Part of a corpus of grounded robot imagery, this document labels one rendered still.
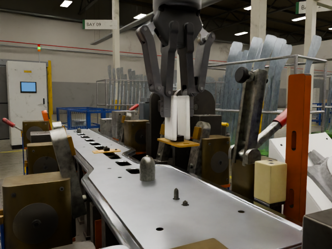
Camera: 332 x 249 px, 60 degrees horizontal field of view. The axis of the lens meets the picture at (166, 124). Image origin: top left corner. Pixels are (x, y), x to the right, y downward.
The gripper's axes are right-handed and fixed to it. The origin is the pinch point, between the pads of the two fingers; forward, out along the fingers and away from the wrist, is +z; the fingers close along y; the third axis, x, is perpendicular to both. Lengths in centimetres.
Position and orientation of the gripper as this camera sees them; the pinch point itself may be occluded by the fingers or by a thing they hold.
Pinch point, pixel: (177, 117)
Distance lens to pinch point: 46.2
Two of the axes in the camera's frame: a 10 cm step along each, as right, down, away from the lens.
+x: -4.3, -0.8, 9.0
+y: 9.0, -0.4, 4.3
